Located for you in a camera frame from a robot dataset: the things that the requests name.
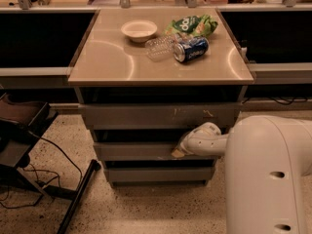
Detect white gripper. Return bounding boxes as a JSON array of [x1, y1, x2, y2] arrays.
[[172, 136, 193, 158]]

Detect grey drawer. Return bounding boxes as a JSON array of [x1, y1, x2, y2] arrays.
[[92, 127, 228, 161], [79, 102, 242, 130], [103, 158, 215, 183]]

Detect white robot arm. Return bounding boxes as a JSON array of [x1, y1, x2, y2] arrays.
[[172, 115, 312, 234]]

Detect grey top drawer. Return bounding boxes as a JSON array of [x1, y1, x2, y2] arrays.
[[79, 102, 242, 130]]

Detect grey bottom drawer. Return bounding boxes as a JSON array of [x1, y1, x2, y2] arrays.
[[103, 158, 215, 183]]

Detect grey drawer cabinet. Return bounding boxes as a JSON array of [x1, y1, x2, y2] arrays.
[[67, 6, 255, 189]]

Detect clear plastic bottle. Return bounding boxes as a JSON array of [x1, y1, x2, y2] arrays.
[[145, 33, 192, 61]]

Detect blue soda can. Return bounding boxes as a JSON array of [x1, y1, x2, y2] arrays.
[[174, 37, 209, 63]]

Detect white bowl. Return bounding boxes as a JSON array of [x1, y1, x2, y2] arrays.
[[121, 19, 158, 43]]

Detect green chip bag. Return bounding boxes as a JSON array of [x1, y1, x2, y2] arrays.
[[164, 15, 218, 37]]

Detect black rolling stand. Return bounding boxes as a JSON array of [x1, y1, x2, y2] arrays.
[[0, 94, 100, 234]]

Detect black cable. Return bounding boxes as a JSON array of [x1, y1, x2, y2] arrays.
[[0, 134, 84, 210]]

